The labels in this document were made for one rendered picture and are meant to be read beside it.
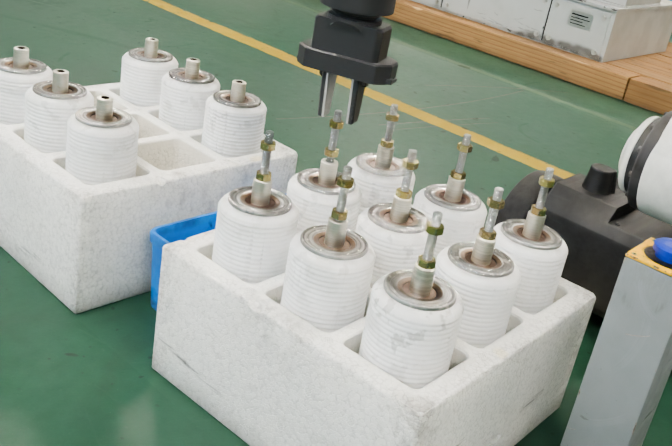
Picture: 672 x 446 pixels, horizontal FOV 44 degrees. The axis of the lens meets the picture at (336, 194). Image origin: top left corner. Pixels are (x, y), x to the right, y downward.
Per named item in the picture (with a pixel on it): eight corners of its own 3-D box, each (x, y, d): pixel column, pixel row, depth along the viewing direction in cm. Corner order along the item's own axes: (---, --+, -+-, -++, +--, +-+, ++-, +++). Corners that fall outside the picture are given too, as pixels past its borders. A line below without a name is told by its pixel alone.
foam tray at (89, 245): (151, 165, 166) (159, 77, 159) (283, 250, 143) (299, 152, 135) (-49, 203, 138) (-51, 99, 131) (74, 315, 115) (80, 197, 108)
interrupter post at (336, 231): (347, 251, 92) (352, 224, 91) (326, 251, 91) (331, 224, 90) (340, 240, 94) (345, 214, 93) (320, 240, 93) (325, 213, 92)
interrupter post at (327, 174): (326, 179, 109) (330, 156, 108) (338, 187, 108) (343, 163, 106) (312, 182, 108) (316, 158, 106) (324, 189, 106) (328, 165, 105)
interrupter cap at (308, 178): (328, 169, 113) (329, 164, 112) (366, 192, 108) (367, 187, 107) (284, 177, 108) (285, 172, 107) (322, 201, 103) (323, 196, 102)
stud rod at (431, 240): (428, 279, 85) (444, 212, 82) (424, 282, 85) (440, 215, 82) (420, 275, 86) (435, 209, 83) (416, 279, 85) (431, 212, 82)
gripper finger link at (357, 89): (343, 124, 102) (352, 76, 100) (353, 118, 105) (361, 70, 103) (356, 128, 102) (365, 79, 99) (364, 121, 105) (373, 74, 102)
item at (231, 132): (228, 187, 145) (241, 87, 138) (265, 209, 139) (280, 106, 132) (183, 197, 138) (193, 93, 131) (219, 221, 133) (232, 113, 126)
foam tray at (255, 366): (346, 282, 136) (365, 181, 129) (560, 407, 114) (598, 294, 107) (150, 368, 108) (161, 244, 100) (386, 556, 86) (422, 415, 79)
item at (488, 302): (443, 426, 95) (480, 289, 88) (390, 377, 102) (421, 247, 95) (501, 404, 101) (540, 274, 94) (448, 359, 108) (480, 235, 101)
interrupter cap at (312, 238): (377, 262, 91) (378, 256, 90) (310, 263, 88) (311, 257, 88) (354, 229, 97) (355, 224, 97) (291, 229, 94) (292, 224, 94)
